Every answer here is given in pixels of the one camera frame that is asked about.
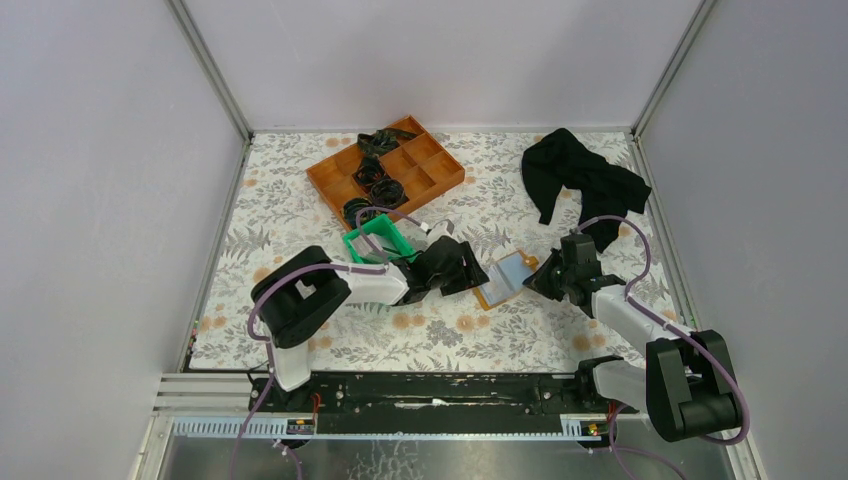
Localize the black cloth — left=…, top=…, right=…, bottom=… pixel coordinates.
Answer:
left=521, top=128, right=652, bottom=253

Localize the wooden compartment tray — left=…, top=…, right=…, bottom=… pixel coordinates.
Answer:
left=306, top=115, right=465, bottom=231

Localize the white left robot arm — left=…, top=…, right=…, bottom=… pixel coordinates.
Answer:
left=247, top=235, right=489, bottom=411

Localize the orange leather card holder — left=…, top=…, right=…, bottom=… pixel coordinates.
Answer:
left=473, top=250, right=539, bottom=311

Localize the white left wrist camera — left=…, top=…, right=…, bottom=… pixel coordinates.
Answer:
left=422, top=219, right=456, bottom=245

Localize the rolled dark belt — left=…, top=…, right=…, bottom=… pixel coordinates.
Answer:
left=369, top=177, right=408, bottom=210
left=353, top=156, right=387, bottom=194
left=342, top=197, right=381, bottom=230

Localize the green plastic bin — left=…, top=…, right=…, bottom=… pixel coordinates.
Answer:
left=342, top=214, right=417, bottom=264

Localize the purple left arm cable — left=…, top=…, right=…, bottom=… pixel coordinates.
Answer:
left=228, top=206, right=432, bottom=480

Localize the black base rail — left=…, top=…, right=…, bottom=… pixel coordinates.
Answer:
left=248, top=371, right=614, bottom=435

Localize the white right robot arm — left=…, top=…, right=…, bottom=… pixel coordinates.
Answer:
left=523, top=233, right=750, bottom=442

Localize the stack of white cards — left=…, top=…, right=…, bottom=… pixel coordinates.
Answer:
left=351, top=234, right=399, bottom=262

